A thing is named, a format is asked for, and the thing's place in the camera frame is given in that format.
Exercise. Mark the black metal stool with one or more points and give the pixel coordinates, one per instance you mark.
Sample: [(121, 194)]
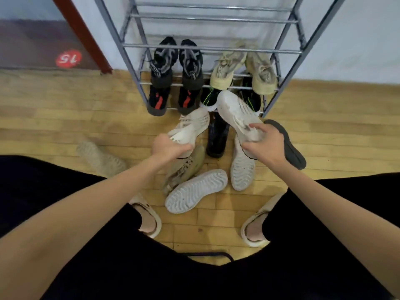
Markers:
[(215, 254)]

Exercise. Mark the person's foot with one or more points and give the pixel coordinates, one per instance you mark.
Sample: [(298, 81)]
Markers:
[(256, 229), (147, 220)]

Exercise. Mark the person's black trousers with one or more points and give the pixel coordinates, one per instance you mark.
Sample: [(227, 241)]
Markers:
[(47, 190)]

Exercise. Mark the red door frame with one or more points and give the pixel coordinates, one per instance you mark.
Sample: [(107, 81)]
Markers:
[(84, 34)]

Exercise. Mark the dark grey laced shoe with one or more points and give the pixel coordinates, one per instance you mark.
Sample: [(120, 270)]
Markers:
[(293, 153)]

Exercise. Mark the red round sticker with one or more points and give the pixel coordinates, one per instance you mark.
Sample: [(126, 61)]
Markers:
[(68, 58)]

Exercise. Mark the person's left hand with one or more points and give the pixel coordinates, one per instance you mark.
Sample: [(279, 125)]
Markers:
[(168, 149)]

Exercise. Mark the person's right forearm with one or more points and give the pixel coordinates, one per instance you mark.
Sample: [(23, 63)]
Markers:
[(337, 215)]

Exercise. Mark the black red sneaker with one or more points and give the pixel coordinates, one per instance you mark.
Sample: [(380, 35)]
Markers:
[(187, 101), (158, 103)]

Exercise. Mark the black shoe with orange mark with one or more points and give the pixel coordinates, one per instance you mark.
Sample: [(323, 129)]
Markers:
[(217, 137)]

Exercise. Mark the cream clog with pink charm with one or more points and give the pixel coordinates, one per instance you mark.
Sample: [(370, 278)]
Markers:
[(250, 221)]

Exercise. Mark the beige chunky sneaker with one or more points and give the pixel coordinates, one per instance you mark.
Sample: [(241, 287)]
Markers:
[(262, 74), (226, 68)]

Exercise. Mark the person's left forearm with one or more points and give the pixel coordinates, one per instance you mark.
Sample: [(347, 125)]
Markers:
[(78, 224)]

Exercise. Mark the person's right hand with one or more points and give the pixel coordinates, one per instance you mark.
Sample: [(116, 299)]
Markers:
[(265, 146)]

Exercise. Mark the person's right foot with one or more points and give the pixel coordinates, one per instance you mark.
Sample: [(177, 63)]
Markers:
[(256, 229)]

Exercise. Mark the person's left foot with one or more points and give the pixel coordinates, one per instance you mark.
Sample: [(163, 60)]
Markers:
[(147, 220)]

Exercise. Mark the black grey strap sneaker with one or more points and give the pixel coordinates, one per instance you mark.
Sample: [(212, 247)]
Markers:
[(191, 65), (162, 64)]

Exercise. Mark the black green-striped sneaker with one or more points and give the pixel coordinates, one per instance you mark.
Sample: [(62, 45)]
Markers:
[(251, 99), (209, 98)]

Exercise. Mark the dark brown door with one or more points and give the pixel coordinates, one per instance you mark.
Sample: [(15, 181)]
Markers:
[(31, 43)]

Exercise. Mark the cream clog with flower charm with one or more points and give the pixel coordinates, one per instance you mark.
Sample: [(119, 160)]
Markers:
[(153, 215)]

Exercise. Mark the grey metal shoe rack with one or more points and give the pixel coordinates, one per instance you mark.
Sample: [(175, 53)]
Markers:
[(137, 78)]

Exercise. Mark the tan knit sneaker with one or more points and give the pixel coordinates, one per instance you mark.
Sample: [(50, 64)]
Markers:
[(184, 168), (101, 159)]

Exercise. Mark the white green-tab sneaker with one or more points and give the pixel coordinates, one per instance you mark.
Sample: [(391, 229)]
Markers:
[(242, 171), (197, 190)]

